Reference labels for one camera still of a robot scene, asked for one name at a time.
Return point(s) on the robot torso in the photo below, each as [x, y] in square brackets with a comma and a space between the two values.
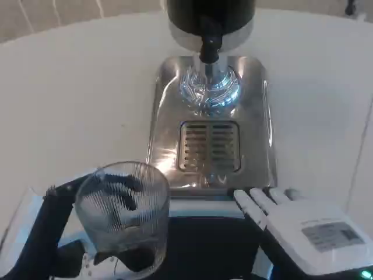
[204, 248]

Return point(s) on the slotted steel tray grid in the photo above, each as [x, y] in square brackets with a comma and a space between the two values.
[209, 147]

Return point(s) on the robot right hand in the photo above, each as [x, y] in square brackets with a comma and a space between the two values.
[297, 221]

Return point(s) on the steel drip tray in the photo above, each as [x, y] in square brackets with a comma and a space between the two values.
[166, 116]

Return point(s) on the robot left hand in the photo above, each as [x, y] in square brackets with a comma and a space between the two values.
[38, 227]

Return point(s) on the black dispenser tap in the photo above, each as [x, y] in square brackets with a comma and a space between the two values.
[210, 43]

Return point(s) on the clear ribbed glass cup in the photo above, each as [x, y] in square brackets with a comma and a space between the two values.
[122, 221]

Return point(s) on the black steel drink dispenser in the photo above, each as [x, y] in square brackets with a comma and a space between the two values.
[186, 17]

